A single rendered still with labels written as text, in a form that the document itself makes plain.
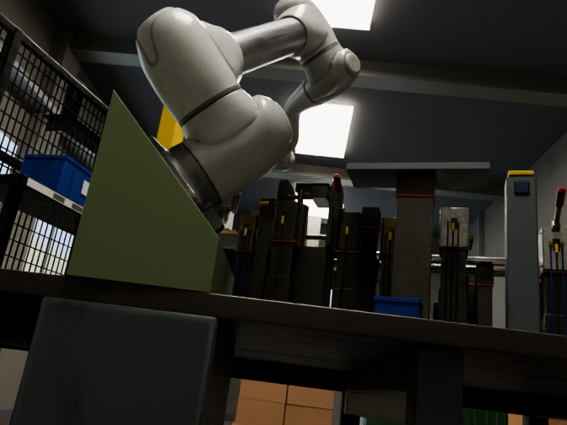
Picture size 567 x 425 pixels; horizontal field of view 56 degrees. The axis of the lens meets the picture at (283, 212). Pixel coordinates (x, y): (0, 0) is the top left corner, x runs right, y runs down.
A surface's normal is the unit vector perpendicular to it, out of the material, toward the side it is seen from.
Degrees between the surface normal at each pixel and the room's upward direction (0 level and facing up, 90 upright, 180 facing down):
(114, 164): 90
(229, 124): 104
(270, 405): 90
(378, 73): 90
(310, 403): 90
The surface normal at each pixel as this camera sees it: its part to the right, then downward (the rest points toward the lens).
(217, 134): 0.04, -0.04
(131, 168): 0.01, -0.31
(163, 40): -0.22, -0.01
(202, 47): 0.52, -0.26
